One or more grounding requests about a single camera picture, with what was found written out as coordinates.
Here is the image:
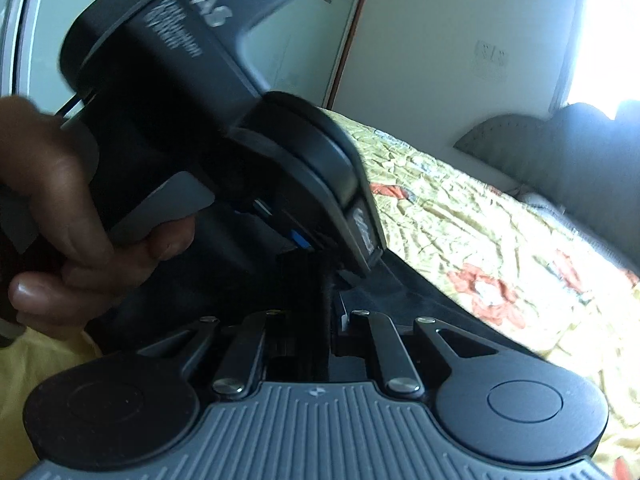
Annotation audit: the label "wall socket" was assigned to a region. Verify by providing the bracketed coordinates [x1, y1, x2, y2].
[472, 40, 509, 81]

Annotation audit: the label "white wardrobe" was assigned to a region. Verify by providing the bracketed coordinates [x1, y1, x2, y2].
[1, 0, 362, 113]

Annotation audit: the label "black pants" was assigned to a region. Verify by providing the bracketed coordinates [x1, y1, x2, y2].
[84, 249, 547, 391]

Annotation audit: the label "yellow floral quilt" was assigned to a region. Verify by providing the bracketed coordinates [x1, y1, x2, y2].
[0, 106, 640, 480]

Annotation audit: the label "grey padded headboard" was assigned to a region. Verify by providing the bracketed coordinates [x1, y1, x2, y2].
[454, 101, 639, 268]

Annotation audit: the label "grey pillow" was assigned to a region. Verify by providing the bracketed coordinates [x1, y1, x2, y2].
[518, 191, 573, 220]

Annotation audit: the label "bright window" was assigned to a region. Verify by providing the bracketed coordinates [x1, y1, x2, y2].
[564, 0, 639, 119]

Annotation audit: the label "person's left hand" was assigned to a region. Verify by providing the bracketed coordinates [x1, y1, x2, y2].
[1, 96, 195, 339]

